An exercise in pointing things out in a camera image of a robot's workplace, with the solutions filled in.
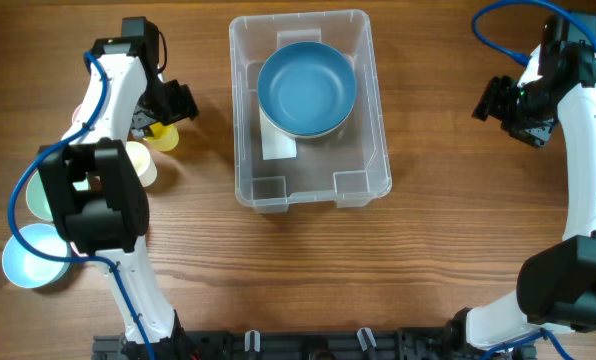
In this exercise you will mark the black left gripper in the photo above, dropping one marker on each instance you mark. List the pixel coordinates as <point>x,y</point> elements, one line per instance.
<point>145,118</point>

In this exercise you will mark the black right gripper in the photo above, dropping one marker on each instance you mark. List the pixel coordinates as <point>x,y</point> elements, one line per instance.
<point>530,131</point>

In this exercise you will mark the yellow plastic cup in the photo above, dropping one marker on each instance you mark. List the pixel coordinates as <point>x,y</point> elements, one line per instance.
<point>164,138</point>

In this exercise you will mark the pale green plastic cup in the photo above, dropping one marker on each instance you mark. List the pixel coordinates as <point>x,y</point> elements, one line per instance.
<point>142,162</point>

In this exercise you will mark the dark blue plate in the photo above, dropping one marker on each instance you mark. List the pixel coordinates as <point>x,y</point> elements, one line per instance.
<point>307,87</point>

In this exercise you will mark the mint green bowl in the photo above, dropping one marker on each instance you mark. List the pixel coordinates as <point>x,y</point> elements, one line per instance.
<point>36,199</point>

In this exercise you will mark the light blue bowl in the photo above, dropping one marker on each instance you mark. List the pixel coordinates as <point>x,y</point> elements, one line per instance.
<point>26,270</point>

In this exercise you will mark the cream white bowl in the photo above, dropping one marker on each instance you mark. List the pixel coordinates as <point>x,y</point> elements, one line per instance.
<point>303,135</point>

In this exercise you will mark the pink plastic cup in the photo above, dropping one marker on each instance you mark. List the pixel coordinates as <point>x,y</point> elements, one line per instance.
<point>75,115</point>

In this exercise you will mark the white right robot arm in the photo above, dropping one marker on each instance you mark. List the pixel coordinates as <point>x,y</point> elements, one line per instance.
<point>556,288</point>

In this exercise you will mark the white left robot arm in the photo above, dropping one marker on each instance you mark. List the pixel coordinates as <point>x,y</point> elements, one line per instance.
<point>96,198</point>

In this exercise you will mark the white label in container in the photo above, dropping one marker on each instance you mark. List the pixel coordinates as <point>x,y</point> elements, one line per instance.
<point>275,144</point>

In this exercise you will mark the clear plastic storage container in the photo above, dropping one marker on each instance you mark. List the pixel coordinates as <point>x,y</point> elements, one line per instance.
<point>350,166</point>

